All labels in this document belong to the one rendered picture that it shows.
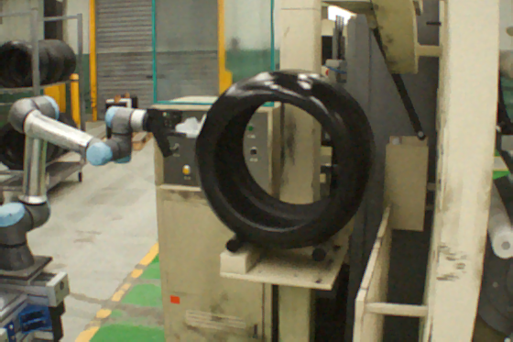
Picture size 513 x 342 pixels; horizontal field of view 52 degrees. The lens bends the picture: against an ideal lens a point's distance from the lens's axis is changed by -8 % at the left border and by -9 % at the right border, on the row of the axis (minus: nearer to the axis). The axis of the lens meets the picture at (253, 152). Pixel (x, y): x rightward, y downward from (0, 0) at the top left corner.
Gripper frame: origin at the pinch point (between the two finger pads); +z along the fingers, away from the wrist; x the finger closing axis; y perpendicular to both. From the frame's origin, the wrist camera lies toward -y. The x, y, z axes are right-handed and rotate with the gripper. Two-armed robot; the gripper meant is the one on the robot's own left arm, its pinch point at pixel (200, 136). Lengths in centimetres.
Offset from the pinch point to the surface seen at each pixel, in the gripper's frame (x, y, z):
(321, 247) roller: -9, -27, 46
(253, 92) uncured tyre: -11.2, 17.9, 20.3
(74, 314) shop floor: 74, -134, -104
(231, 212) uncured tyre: -11.7, -19.7, 16.8
